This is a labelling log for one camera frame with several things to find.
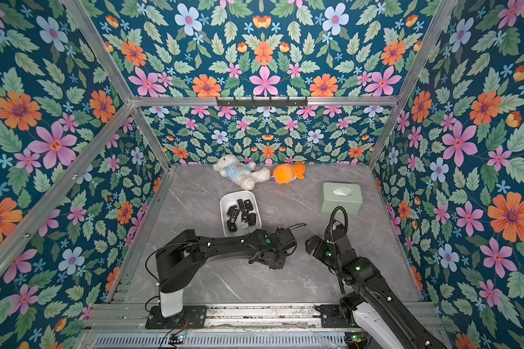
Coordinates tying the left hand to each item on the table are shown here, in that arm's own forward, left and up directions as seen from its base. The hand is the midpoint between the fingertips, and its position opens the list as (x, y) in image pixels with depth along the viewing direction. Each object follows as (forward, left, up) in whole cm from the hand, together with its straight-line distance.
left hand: (283, 263), depth 85 cm
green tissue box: (+27, -26, +7) cm, 38 cm away
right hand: (+2, -11, +9) cm, 15 cm away
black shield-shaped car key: (+25, +22, +1) cm, 34 cm away
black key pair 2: (+18, +21, 0) cm, 27 cm away
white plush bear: (+44, +16, +7) cm, 47 cm away
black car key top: (+29, +18, +1) cm, 34 cm away
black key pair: (+21, +12, 0) cm, 24 cm away
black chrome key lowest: (+22, +20, +2) cm, 30 cm away
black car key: (+29, +14, +1) cm, 32 cm away
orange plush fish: (+42, -5, +6) cm, 43 cm away
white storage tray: (+24, +18, 0) cm, 30 cm away
